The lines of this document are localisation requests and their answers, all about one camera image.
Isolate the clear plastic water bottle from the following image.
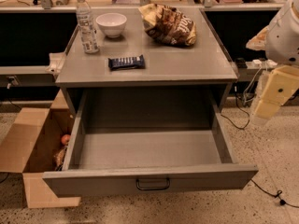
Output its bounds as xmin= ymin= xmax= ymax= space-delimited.
xmin=76 ymin=0 xmax=99 ymax=54

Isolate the open cardboard box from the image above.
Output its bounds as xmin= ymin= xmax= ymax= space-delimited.
xmin=0 ymin=91 xmax=81 ymax=208

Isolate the white ceramic bowl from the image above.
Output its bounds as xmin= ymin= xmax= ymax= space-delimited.
xmin=95 ymin=13 xmax=127 ymax=38

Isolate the grey top drawer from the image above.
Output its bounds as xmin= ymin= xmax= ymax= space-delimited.
xmin=43 ymin=87 xmax=258 ymax=197

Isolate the brown chip bag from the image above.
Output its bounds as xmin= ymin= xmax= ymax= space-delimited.
xmin=138 ymin=4 xmax=196 ymax=47

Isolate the grey drawer cabinet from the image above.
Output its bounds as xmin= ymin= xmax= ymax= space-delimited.
xmin=56 ymin=6 xmax=237 ymax=108

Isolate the red apple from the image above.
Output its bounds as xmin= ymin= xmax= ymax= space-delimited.
xmin=61 ymin=134 xmax=70 ymax=146

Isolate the white power strip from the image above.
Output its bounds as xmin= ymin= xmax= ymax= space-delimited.
xmin=251 ymin=59 xmax=278 ymax=69

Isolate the dark blue candy bar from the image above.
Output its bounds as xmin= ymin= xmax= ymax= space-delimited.
xmin=108 ymin=55 xmax=145 ymax=71

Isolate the black floor cable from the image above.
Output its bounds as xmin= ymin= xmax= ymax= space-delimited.
xmin=220 ymin=93 xmax=299 ymax=209

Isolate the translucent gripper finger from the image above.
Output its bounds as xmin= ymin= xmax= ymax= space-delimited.
xmin=250 ymin=71 xmax=270 ymax=126

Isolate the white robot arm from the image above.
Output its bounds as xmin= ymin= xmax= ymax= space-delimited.
xmin=246 ymin=0 xmax=299 ymax=125

